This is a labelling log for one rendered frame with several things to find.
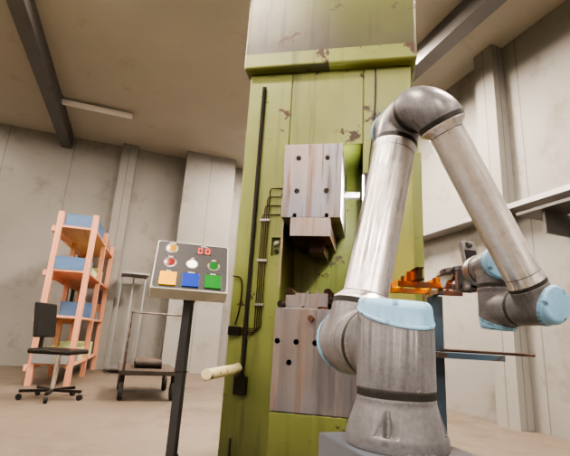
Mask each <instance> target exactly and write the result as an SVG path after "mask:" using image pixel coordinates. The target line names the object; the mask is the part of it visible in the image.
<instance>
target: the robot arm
mask: <svg viewBox="0 0 570 456"><path fill-rule="evenodd" d="M465 115H466V114H465V112H464V110H463V108H462V106H461V104H460V103H459V102H458V101H457V100H456V99H454V98H453V97H452V95H450V94H449V93H447V92H446V91H444V90H440V89H438V88H435V87H431V86H414V87H412V88H409V89H407V90H405V91H403V92H402V93H401V94H400V95H399V96H398V97H397V98H396V99H395V100H394V101H393V102H392V103H391V104H390V105H389V106H388V107H387V108H386V109H385V110H383V111H382V112H381V113H380V114H379V115H378V116H377V117H376V119H375V121H374V123H373V125H372V128H371V137H372V139H373V140H374V151H373V155H372V159H371V164H370V168H369V172H368V177H367V181H366V189H365V193H364V197H363V202H362V206H361V210H360V215H359V219H358V223H357V228H356V235H355V240H354V244H353V248H352V252H351V257H350V261H349V265H348V270H347V277H346V282H345V286H344V289H342V290H341V291H340V292H339V293H337V294H335V295H334V298H333V302H332V306H331V310H330V314H329V315H327V316H326V317H325V318H324V319H323V320H322V322H321V323H320V325H319V327H318V333H317V346H318V351H319V353H320V355H321V357H322V358H323V360H324V361H325V362H326V363H327V364H328V365H329V366H331V367H332V368H334V369H336V370H337V371H338V372H340V373H342V374H346V375H355V376H356V400H355V403H354V406H353V409H352V411H351V414H350V416H349V418H348V421H347V426H346V436H345V440H346V442H347V443H348V444H350V445H352V446H354V447H356V448H358V449H360V450H363V451H369V452H372V453H377V454H382V455H387V456H447V455H449V454H450V453H451V444H450V437H449V435H448V433H447V431H446V428H445V425H444V422H443V420H442V417H441V414H440V411H439V409H438V405H437V383H436V355H435V322H434V318H433V310H432V306H431V305H430V304H429V303H427V302H422V301H413V300H403V299H389V293H390V289H391V283H392V278H393V273H394V264H395V258H396V253H397V248H398V243H399V238H400V232H401V228H402V222H403V217H404V208H405V203H406V197H407V192H408V187H409V182H410V177H411V172H412V167H413V157H414V153H415V151H416V148H417V143H418V137H419V136H420V137H421V138H422V139H425V140H429V141H430V142H431V144H432V146H433V148H434V150H435V152H436V154H437V156H438V158H439V159H440V160H441V162H442V165H443V167H444V169H445V171H446V173H447V175H448V176H449V178H450V180H451V182H452V184H453V186H454V188H455V190H456V191H457V193H458V195H459V197H460V199H461V201H462V203H463V205H464V206H465V208H466V210H467V212H468V214H469V216H470V218H471V220H472V221H473V223H474V225H475V227H476V229H477V231H478V233H479V235H480V238H481V239H482V241H483V242H484V244H485V246H486V248H487V250H486V251H484V252H482V253H480V254H478V253H477V250H476V246H475V242H466V241H460V243H459V248H460V253H461V259H462V263H463V264H462V265H457V266H453V267H450V268H445V269H442V270H440V271H439V272H438V273H437V274H436V277H439V278H440V283H441V286H442V288H445V287H446V284H447V282H448V280H452V278H453V274H455V284H453V285H452V292H454V291H460V292H462V293H472V292H473V293H475V292H478V308H479V315H478V317H479V321H480V326H481V327H482V328H485V329H492V330H501V331H514V332H515V331H517V330H518V327H522V326H545V327H550V326H554V325H560V324H562V323H564V322H565V321H566V320H567V319H568V317H569V315H570V299H569V296H568V294H567V293H566V291H565V290H564V289H563V288H561V287H559V286H556V285H551V284H550V282H549V280H548V278H547V276H546V275H545V273H544V272H543V271H542V270H541V268H540V266H539V264H538V262H537V259H536V258H535V256H534V254H533V252H532V251H531V249H530V247H529V246H528V244H527V241H526V239H525V237H524V235H523V234H522V232H521V231H520V229H519V227H518V224H517V223H516V221H515V219H514V217H513V215H512V213H511V212H510V211H509V209H508V206H507V204H506V202H505V200H504V199H503V197H502V195H501V193H500V191H499V189H498V188H497V186H496V184H495V182H494V180H493V178H492V176H491V175H490V173H489V170H488V169H487V167H486V165H485V164H484V162H483V160H482V158H481V156H480V153H479V152H478V150H477V148H476V147H475V145H474V143H473V141H472V140H471V138H470V135H469V133H468V131H467V129H466V128H465V127H464V125H463V120H464V118H465ZM454 285H455V290H454Z"/></svg>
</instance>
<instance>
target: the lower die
mask: <svg viewBox="0 0 570 456"><path fill-rule="evenodd" d="M329 298H330V296H329V295H328V294H326V293H318V292H317V291H316V294H309V292H308V291H307V293H296V295H286V308H297V309H303V308H302V306H304V309H318V307H328V309H331V306H330V305H329V304H328V300H329Z"/></svg>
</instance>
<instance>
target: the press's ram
mask: <svg viewBox="0 0 570 456"><path fill-rule="evenodd" d="M359 198H360V194H359V192H350V193H347V171H346V164H345V158H344V150H343V144H342V143H336V144H308V145H286V146H285V160H284V175H283V189H282V203H281V218H282V220H283V221H284V223H285V224H286V225H287V226H288V227H289V228H290V218H291V217H315V218H330V219H331V222H332V224H333V228H334V231H335V234H336V237H337V238H345V234H346V200H359Z"/></svg>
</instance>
